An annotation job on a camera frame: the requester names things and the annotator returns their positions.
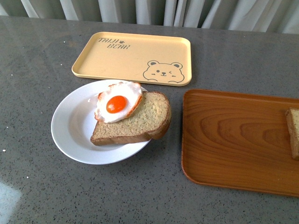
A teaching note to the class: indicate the bread slice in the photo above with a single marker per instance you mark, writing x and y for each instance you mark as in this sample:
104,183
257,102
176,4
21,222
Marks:
292,118
150,120

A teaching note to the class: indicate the fried egg toy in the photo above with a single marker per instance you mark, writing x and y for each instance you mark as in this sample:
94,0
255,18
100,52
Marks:
118,102

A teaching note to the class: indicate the white pleated curtain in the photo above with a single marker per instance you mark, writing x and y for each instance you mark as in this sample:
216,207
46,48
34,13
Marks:
279,16

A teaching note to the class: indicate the white round plate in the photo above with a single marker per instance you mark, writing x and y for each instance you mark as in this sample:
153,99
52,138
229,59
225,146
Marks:
73,124

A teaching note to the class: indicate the brown wooden tray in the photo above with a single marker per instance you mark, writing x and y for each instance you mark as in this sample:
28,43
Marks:
238,141

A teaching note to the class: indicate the yellow bear tray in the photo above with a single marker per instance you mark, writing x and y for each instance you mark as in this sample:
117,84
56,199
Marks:
149,59

